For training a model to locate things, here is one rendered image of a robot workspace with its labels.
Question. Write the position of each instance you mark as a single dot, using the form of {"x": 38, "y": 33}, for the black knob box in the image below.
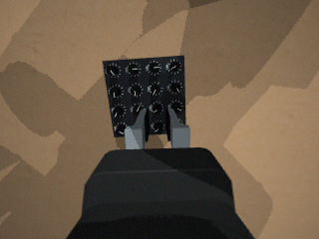
{"x": 153, "y": 84}

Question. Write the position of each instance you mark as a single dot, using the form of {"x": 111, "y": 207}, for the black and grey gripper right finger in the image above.
{"x": 178, "y": 134}

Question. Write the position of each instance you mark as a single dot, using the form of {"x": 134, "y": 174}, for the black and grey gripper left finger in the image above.
{"x": 136, "y": 136}

